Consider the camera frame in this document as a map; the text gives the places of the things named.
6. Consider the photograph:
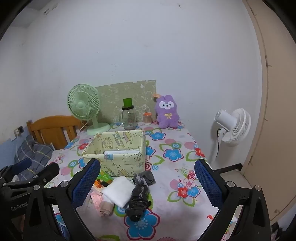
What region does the beige cloth roll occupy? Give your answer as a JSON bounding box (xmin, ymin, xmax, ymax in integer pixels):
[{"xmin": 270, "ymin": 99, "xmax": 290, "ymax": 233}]
[{"xmin": 99, "ymin": 201, "xmax": 115, "ymax": 217}]

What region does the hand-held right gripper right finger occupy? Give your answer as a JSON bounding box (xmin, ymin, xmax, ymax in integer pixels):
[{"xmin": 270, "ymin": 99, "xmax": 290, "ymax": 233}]
[{"xmin": 194, "ymin": 159, "xmax": 271, "ymax": 241}]

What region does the purple plush toy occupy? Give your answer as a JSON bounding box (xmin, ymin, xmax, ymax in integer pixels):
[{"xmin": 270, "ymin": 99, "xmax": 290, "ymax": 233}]
[{"xmin": 153, "ymin": 93, "xmax": 182, "ymax": 129}]

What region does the glass jar with black lid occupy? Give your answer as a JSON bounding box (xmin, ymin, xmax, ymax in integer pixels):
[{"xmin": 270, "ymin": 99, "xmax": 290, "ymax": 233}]
[{"xmin": 120, "ymin": 105, "xmax": 137, "ymax": 131}]

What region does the grey plaid pillow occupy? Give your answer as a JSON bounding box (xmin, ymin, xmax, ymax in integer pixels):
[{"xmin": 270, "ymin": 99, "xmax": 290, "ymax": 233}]
[{"xmin": 14, "ymin": 134, "xmax": 55, "ymax": 176}]

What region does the white floor fan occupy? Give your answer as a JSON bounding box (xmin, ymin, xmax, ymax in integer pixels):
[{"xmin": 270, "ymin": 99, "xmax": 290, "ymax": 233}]
[{"xmin": 209, "ymin": 108, "xmax": 252, "ymax": 164}]

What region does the yellow printed fabric box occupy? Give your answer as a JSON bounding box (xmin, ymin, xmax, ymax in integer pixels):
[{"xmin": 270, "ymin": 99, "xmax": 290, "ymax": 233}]
[{"xmin": 82, "ymin": 130, "xmax": 147, "ymax": 178}]

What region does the pink patterned strip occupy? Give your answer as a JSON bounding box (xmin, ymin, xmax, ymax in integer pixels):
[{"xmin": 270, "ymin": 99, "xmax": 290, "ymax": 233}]
[{"xmin": 90, "ymin": 190, "xmax": 104, "ymax": 212}]

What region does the floral tablecloth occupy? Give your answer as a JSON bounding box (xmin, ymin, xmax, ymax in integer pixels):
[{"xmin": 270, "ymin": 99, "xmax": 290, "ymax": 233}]
[{"xmin": 44, "ymin": 120, "xmax": 238, "ymax": 241}]

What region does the wooden bed headboard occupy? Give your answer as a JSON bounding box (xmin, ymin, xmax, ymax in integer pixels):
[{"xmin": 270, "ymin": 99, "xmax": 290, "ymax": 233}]
[{"xmin": 26, "ymin": 115, "xmax": 87, "ymax": 150}]

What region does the green desk fan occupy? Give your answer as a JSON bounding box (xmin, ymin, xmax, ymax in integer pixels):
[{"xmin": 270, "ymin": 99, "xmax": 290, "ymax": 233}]
[{"xmin": 67, "ymin": 84, "xmax": 111, "ymax": 136}]

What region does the white cloth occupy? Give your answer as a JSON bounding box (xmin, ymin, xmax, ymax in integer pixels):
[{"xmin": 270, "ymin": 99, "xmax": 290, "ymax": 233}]
[{"xmin": 102, "ymin": 176, "xmax": 136, "ymax": 208}]

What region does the beige wooden door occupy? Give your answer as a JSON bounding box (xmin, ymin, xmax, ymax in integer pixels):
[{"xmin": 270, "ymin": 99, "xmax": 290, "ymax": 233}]
[{"xmin": 240, "ymin": 0, "xmax": 296, "ymax": 225}]

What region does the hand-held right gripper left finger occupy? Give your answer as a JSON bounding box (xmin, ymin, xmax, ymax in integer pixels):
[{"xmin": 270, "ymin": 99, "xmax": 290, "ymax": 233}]
[{"xmin": 23, "ymin": 159, "xmax": 101, "ymax": 241}]

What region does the green printed board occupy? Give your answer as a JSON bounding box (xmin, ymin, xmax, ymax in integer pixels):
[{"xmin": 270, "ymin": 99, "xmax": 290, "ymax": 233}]
[{"xmin": 95, "ymin": 80, "xmax": 157, "ymax": 124}]

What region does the blue bed sheet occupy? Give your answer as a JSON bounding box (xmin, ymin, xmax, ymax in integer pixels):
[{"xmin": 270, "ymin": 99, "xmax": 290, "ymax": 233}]
[{"xmin": 0, "ymin": 139, "xmax": 30, "ymax": 168}]

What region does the grey sock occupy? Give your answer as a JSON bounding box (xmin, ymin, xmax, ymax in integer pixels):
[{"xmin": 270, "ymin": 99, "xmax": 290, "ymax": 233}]
[{"xmin": 133, "ymin": 170, "xmax": 156, "ymax": 186}]

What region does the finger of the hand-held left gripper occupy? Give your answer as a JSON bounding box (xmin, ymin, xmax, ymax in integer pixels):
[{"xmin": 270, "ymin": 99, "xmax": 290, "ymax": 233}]
[
  {"xmin": 0, "ymin": 162, "xmax": 60, "ymax": 193},
  {"xmin": 0, "ymin": 158, "xmax": 32, "ymax": 179}
]

